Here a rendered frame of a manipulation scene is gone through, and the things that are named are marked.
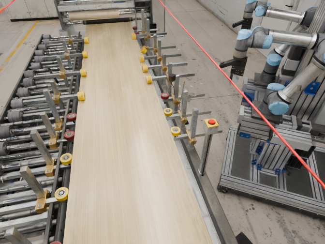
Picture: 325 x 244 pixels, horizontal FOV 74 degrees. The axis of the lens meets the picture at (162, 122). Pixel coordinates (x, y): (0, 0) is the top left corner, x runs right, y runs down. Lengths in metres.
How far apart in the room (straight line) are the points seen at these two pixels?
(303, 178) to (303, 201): 0.29
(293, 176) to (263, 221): 0.57
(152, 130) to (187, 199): 0.64
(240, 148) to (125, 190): 1.63
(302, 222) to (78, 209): 2.07
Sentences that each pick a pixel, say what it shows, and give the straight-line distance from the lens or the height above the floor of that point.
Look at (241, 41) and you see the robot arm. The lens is 1.41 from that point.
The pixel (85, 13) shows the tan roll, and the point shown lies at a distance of 4.11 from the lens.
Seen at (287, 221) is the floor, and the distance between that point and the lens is 2.60.
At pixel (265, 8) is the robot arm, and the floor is 1.64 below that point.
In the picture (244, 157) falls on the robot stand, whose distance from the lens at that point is 2.61.
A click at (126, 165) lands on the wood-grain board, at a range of 1.53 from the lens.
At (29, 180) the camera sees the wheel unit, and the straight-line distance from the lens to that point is 1.47.
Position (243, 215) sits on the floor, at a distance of 2.46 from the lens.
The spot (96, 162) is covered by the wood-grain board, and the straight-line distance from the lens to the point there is 1.59.
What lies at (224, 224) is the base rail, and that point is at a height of 0.70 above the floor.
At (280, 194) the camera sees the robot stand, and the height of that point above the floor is 0.23.
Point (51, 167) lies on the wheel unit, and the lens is 1.76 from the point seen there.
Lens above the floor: 2.10
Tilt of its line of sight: 42 degrees down
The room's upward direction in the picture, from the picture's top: straight up
